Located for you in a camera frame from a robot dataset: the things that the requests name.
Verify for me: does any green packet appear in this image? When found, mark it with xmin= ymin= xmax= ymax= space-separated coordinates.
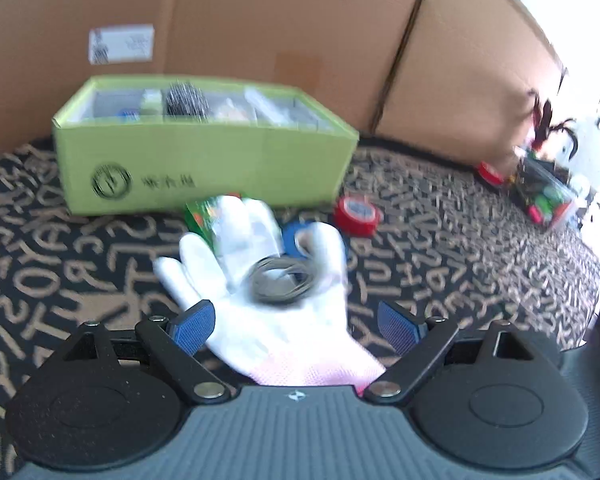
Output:
xmin=184 ymin=195 xmax=241 ymax=256

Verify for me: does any clear box of colourful items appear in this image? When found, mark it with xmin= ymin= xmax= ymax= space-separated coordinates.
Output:
xmin=510 ymin=147 xmax=582 ymax=229

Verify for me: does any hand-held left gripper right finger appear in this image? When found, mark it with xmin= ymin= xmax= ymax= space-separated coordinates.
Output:
xmin=362 ymin=300 xmax=537 ymax=406

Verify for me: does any clear zip bag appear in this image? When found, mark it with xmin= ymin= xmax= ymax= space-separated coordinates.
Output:
xmin=245 ymin=89 xmax=302 ymax=126

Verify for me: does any white shipping label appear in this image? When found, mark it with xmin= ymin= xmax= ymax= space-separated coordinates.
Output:
xmin=88 ymin=25 xmax=155 ymax=65

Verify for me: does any red black ornament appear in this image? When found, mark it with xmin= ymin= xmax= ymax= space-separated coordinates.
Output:
xmin=526 ymin=89 xmax=579 ymax=157

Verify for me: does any grey wire coil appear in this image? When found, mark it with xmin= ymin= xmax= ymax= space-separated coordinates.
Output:
xmin=247 ymin=256 xmax=321 ymax=306

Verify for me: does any steel wool scourer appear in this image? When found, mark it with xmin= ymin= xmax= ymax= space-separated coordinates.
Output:
xmin=162 ymin=84 xmax=211 ymax=121

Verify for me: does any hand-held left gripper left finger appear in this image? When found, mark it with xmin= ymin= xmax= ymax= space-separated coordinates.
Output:
xmin=62 ymin=299 xmax=234 ymax=406

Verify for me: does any red tape roll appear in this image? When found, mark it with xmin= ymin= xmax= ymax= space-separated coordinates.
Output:
xmin=334 ymin=196 xmax=384 ymax=237
xmin=476 ymin=160 xmax=507 ymax=187

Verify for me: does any white glove pink cuff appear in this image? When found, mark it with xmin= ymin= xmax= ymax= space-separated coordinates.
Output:
xmin=154 ymin=195 xmax=387 ymax=394

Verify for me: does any black letter-print blanket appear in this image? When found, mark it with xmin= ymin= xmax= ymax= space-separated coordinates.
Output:
xmin=0 ymin=132 xmax=600 ymax=480

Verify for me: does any blue tape roll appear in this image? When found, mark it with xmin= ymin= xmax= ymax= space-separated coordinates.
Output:
xmin=280 ymin=220 xmax=353 ymax=262

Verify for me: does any green cardboard box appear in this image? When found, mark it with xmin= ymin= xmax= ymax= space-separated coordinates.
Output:
xmin=51 ymin=75 xmax=361 ymax=216

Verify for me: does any large brown cardboard box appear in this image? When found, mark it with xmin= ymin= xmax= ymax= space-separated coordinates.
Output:
xmin=0 ymin=0 xmax=434 ymax=154

